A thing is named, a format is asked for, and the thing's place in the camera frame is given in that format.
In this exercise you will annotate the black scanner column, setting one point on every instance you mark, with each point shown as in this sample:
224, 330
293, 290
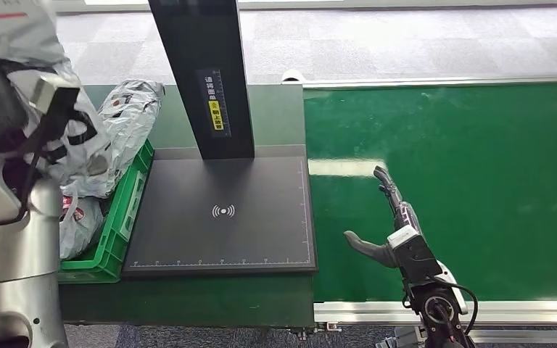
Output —
197, 48

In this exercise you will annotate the black yellow column label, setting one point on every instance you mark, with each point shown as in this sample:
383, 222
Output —
216, 117

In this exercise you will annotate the small metal mounting bracket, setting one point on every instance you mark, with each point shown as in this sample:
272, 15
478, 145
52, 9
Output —
329, 327

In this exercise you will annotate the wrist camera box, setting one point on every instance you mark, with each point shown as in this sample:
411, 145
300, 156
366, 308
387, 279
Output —
415, 254
55, 96

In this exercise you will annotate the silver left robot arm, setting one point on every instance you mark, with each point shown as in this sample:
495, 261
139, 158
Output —
14, 259

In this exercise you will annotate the long crumpled grey mailer bag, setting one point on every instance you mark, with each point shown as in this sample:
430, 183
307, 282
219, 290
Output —
129, 120

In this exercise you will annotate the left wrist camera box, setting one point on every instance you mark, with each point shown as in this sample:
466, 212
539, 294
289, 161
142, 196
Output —
55, 96

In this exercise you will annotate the grey mailer bag, red print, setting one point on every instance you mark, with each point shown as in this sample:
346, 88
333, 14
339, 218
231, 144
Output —
81, 230

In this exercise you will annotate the green plastic crate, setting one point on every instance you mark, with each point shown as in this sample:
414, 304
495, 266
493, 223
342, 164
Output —
129, 211

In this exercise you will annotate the black scanner platform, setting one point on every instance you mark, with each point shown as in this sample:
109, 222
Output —
259, 192

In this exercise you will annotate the aluminium conveyor side rail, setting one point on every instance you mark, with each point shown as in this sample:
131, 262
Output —
523, 311
451, 80

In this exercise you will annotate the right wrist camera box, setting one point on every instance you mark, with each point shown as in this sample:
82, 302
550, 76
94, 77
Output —
415, 254

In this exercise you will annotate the green conveyor belt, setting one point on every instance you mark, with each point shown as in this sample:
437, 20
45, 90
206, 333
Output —
499, 144

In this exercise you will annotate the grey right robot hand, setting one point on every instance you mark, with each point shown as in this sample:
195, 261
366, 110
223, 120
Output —
374, 252

